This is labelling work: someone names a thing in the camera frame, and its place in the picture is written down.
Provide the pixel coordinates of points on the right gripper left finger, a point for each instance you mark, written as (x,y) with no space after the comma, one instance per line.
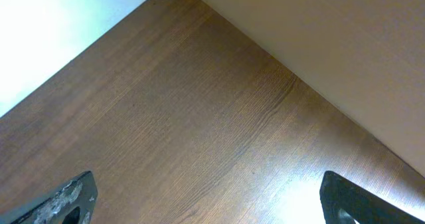
(72,202)

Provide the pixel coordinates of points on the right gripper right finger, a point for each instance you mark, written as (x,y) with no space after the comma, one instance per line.
(343,201)

